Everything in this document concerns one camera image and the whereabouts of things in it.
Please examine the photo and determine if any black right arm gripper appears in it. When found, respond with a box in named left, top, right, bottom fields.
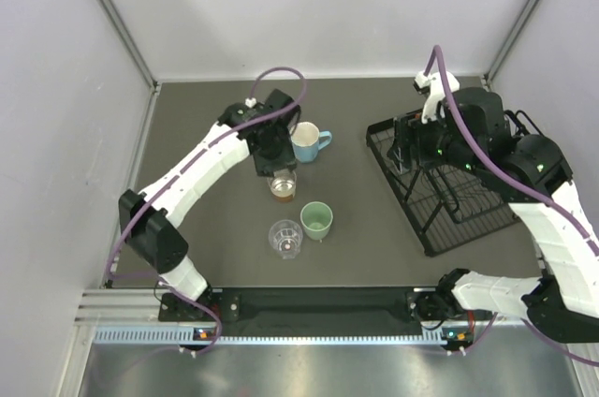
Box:
left=387, top=105, right=482, bottom=177

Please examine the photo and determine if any light blue ceramic mug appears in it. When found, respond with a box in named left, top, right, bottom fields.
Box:
left=291, top=122, right=332, bottom=164

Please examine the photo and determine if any mint green cup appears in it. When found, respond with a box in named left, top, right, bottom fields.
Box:
left=299, top=201, right=333, bottom=242

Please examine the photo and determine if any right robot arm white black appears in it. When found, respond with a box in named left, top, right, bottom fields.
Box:
left=387, top=87, right=598, bottom=344

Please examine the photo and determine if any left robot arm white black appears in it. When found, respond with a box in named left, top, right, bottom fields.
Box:
left=118, top=89, right=300, bottom=319

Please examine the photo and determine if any steel tumbler with cork base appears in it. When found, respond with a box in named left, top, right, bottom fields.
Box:
left=267, top=170, right=297, bottom=203

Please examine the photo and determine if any clear plastic glass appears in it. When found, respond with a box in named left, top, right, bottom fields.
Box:
left=268, top=220, right=303, bottom=259

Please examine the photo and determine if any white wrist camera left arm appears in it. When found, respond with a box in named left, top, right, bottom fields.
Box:
left=245, top=97, right=257, bottom=108

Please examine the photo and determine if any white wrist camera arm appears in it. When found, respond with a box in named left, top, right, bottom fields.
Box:
left=245, top=97, right=257, bottom=108
left=414, top=71, right=446, bottom=125

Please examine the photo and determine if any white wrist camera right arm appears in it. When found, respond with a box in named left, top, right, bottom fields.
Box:
left=414, top=71, right=446, bottom=125

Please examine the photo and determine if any black wire dish rack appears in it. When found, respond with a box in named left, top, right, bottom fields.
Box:
left=366, top=119, right=519, bottom=257

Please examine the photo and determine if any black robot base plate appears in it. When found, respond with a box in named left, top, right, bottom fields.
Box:
left=158, top=285, right=493, bottom=337

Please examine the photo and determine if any grey slotted cable duct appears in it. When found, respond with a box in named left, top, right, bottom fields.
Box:
left=93, top=324, right=474, bottom=346

